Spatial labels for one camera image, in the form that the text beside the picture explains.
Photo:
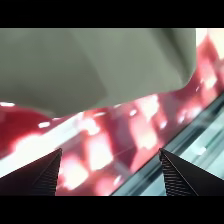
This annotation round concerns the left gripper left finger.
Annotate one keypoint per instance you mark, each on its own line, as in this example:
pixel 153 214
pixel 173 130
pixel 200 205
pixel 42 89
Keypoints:
pixel 36 180

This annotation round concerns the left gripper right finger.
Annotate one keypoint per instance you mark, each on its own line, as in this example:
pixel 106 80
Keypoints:
pixel 186 181

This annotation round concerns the brown trousers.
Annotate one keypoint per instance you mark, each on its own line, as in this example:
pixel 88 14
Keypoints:
pixel 83 66

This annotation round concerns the silver frame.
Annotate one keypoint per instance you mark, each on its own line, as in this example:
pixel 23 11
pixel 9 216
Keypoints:
pixel 206 146

